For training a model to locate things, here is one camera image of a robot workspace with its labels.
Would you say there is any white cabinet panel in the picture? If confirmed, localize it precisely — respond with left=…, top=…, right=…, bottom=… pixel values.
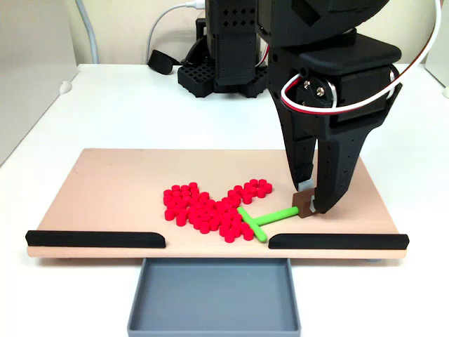
left=0, top=0, right=79, bottom=166

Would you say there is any grey container tray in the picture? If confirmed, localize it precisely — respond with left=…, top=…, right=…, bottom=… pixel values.
left=126, top=258, right=302, bottom=337

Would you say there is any red granule pile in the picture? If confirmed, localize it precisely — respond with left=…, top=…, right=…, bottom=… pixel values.
left=163, top=178, right=274, bottom=244

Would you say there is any pale grey hose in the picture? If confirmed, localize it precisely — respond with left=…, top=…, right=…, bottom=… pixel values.
left=74, top=0, right=100, bottom=65

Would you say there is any white red arm base cable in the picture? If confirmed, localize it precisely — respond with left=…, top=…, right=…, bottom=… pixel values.
left=255, top=42, right=272, bottom=68

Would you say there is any black edge rail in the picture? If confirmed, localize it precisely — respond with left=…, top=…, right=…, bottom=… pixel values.
left=268, top=233, right=410, bottom=251
left=25, top=230, right=166, bottom=249

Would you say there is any white side panel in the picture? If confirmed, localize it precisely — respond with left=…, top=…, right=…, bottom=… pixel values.
left=424, top=0, right=449, bottom=88

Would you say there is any black strap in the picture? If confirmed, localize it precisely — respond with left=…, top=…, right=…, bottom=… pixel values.
left=147, top=49, right=183, bottom=75

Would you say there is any white red black servo cable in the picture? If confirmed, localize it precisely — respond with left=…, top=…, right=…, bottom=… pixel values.
left=280, top=0, right=443, bottom=117

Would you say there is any beige flat board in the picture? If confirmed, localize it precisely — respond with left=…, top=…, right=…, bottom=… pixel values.
left=27, top=147, right=408, bottom=261

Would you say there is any green T-shaped pusher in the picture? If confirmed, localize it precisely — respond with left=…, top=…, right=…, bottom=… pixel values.
left=236, top=189, right=317, bottom=243

